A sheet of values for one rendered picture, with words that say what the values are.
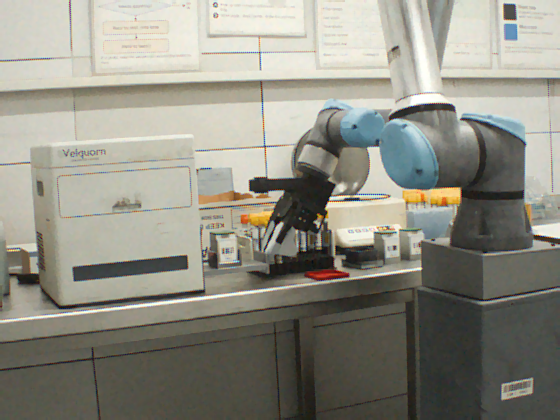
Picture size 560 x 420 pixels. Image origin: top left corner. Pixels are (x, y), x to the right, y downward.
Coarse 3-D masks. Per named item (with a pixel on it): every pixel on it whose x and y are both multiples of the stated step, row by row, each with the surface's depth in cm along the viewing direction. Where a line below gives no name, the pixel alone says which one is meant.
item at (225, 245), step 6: (210, 234) 166; (228, 234) 165; (234, 234) 165; (210, 240) 167; (216, 240) 164; (222, 240) 163; (228, 240) 164; (234, 240) 164; (210, 246) 167; (216, 246) 164; (222, 246) 164; (228, 246) 164; (234, 246) 164; (222, 252) 164; (228, 252) 164; (234, 252) 165; (222, 258) 164; (228, 258) 164; (234, 258) 165
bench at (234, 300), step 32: (544, 224) 237; (32, 288) 174; (224, 288) 164; (256, 288) 162; (288, 288) 163; (320, 288) 166; (352, 288) 169; (384, 288) 172; (416, 288) 178; (0, 320) 141; (32, 320) 143; (64, 320) 146; (96, 320) 148; (128, 320) 150; (160, 320) 153; (192, 320) 159; (224, 320) 161; (256, 320) 164; (416, 320) 178; (0, 352) 144; (32, 352) 146; (416, 352) 179; (416, 384) 180; (416, 416) 180
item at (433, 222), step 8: (432, 208) 197; (440, 208) 197; (448, 208) 195; (408, 216) 196; (416, 216) 193; (424, 216) 194; (432, 216) 194; (440, 216) 195; (448, 216) 195; (408, 224) 196; (416, 224) 193; (424, 224) 194; (432, 224) 194; (440, 224) 195; (424, 232) 194; (432, 232) 194; (440, 232) 195
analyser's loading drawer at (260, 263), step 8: (208, 256) 167; (216, 256) 163; (240, 256) 165; (256, 256) 171; (264, 256) 167; (216, 264) 163; (224, 264) 163; (232, 264) 164; (240, 264) 165; (248, 264) 167; (256, 264) 166; (264, 264) 166; (208, 272) 162; (216, 272) 163; (224, 272) 163; (232, 272) 164
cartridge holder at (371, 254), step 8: (352, 248) 184; (360, 248) 185; (368, 248) 184; (352, 256) 181; (360, 256) 179; (368, 256) 180; (376, 256) 181; (344, 264) 184; (352, 264) 181; (360, 264) 178; (368, 264) 178; (376, 264) 179
